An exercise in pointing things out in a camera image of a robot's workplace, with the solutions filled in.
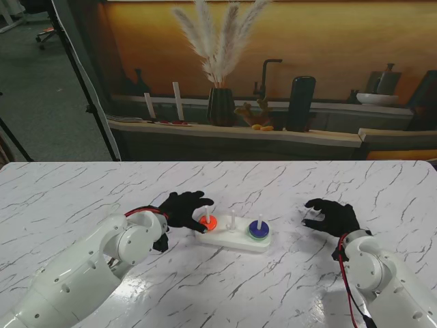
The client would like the brown plush toy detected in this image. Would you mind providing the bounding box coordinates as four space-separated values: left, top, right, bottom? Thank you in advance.
234 97 274 126

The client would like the small orange ring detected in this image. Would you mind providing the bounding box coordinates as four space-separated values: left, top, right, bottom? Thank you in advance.
198 214 219 230

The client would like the red left arm cable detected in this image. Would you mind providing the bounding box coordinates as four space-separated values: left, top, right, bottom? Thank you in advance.
124 206 169 221

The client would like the white pampas grass bunch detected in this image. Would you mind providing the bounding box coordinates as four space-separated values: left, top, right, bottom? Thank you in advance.
170 0 272 87

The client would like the white three-rod Hanoi tower base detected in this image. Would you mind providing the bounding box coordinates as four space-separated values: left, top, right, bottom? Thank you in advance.
194 204 273 253

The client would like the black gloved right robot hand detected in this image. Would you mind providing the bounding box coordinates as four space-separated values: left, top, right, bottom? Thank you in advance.
300 198 362 238

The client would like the tall white candle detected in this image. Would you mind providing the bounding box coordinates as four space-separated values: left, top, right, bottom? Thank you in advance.
171 81 185 121

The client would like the black tripod stand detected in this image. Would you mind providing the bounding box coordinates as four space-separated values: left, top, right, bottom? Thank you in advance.
0 118 35 162
44 0 120 161

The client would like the wooden board with red pieces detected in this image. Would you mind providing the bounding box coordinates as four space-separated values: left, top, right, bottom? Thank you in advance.
145 119 193 127

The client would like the office chair with orange seat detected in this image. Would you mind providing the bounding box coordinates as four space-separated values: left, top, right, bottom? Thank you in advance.
33 23 59 51

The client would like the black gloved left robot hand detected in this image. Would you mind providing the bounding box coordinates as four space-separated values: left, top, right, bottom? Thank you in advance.
158 191 215 234

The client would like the tall black cylinder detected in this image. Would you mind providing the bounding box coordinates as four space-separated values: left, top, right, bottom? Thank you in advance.
286 75 317 133

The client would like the black kitchen faucet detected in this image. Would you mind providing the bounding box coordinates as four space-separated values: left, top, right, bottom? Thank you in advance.
254 59 283 102

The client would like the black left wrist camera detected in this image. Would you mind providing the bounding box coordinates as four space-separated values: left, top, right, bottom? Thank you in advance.
152 234 171 254

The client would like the black ribbed vase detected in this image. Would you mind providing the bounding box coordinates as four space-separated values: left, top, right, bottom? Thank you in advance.
206 87 237 127

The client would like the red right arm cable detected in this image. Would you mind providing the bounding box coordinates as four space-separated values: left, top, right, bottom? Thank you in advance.
337 234 376 328

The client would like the dark teal box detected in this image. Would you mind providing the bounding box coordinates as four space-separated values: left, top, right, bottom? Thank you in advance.
406 70 437 131

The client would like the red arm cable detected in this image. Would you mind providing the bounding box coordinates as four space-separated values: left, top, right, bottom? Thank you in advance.
337 234 376 328
124 206 169 221

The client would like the medium blue ring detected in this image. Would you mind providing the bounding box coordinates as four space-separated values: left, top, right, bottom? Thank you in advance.
248 220 270 237

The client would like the white bowl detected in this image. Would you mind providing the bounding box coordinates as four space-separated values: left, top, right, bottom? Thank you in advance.
355 92 399 106

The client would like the white-edged kitchen backdrop panel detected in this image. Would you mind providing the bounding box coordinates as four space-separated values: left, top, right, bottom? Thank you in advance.
53 0 437 161

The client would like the short white candle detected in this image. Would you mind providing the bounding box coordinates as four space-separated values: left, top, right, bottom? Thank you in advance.
143 92 156 120

